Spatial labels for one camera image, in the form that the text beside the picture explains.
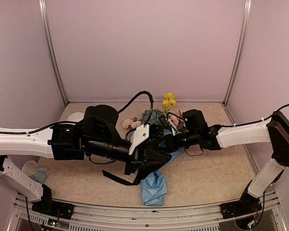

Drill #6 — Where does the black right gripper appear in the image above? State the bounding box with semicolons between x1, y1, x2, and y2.
155;129;200;153

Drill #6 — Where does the pale pink fake flower stem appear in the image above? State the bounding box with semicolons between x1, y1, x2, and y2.
168;112;186;132

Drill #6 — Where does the blue wrapping paper sheet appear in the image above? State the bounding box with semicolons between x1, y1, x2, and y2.
132;129;186;207

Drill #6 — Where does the blue fake flower bunch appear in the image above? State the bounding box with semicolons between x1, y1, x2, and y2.
141;109;163;126

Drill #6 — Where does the black printed ribbon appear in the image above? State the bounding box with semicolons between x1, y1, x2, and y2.
102;163;150;186

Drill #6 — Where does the yellow fake flower stem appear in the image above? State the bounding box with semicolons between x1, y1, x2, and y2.
162;92;177;118

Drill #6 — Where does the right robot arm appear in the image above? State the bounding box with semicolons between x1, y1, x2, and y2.
162;109;289;214

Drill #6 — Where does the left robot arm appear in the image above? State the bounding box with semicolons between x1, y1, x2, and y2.
0;104;171;214

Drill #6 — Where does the white ceramic bowl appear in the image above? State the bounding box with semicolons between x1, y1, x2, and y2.
66;112;84;122

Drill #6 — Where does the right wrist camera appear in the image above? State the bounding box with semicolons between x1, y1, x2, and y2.
158;115;178;135

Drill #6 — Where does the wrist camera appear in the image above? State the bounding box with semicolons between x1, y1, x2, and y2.
128;124;164;156
158;115;178;135

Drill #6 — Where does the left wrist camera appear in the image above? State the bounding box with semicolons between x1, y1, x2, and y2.
128;124;164;156

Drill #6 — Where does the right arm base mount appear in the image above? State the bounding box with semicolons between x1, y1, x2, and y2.
220;199;263;219

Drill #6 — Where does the aluminium corner post right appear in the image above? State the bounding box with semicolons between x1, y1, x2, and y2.
223;0;252;107

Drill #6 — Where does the aluminium corner post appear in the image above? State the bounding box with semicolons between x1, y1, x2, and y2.
223;0;252;107
39;0;69;107

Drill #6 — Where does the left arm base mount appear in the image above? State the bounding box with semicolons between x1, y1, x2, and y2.
32;200;75;220

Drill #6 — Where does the aluminium front frame rail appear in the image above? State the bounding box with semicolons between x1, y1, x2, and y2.
7;190;287;231

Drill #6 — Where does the aluminium corner post left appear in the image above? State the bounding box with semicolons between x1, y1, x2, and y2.
39;0;69;107

